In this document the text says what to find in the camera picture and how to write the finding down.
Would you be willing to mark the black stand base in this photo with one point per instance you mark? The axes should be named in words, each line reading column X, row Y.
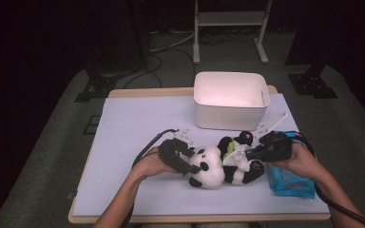
column 312, row 85
column 96, row 87

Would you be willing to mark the white metal stand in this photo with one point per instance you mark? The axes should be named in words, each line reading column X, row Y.
column 231, row 19

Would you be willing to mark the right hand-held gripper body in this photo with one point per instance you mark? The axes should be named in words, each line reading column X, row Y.
column 277, row 148

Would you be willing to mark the panda plush toy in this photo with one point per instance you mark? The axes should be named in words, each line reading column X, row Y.
column 210, row 171

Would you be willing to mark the white storage box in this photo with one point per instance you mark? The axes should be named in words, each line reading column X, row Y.
column 231, row 95

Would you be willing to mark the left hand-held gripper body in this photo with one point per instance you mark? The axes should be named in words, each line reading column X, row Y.
column 169, row 152

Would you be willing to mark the person's left hand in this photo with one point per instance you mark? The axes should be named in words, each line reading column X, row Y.
column 150, row 164

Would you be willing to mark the white wet wipe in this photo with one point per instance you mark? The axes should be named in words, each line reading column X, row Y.
column 239, row 156

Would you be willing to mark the blue wet wipes pack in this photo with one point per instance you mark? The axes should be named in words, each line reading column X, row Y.
column 293, row 185

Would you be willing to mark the dark floor socket plate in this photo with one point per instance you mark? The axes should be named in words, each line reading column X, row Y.
column 92, row 124

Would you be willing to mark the person's right hand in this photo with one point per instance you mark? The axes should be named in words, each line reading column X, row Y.
column 304, row 161

